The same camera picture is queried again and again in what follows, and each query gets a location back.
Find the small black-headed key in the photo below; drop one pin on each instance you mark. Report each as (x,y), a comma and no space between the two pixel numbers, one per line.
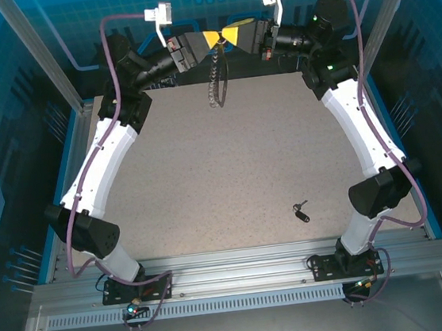
(297,206)

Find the black key fob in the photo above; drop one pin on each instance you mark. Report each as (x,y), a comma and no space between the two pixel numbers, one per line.
(303,216)

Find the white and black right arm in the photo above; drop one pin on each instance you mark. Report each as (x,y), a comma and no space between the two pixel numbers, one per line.
(360,129)

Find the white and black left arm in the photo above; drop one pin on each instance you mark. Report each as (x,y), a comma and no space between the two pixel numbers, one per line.
(97,167)

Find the blue table side trim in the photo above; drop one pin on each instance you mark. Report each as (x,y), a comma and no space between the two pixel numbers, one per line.
(435,225)
(45,265)

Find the small controller board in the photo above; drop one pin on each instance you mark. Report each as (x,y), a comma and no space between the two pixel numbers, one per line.
(135,309)
(364,284)

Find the white right camera bracket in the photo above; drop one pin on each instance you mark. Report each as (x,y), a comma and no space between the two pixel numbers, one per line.
(278,13)

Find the white camera bracket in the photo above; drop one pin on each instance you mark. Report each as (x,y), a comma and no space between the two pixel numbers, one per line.
(278,13)
(161,34)

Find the white left camera bracket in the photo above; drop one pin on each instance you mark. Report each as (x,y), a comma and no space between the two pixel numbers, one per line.
(161,34)

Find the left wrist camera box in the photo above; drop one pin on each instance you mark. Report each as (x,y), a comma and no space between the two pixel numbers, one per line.
(158,14)

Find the aluminium frame post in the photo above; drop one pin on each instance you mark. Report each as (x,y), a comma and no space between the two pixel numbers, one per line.
(388,14)
(48,57)

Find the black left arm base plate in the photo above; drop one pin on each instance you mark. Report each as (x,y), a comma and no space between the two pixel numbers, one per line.
(119,291)

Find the aluminium frame crossbeam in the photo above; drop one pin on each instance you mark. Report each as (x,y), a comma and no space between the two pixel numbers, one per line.
(237,275)

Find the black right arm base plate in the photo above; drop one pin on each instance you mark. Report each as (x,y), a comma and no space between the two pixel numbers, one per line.
(324,267)

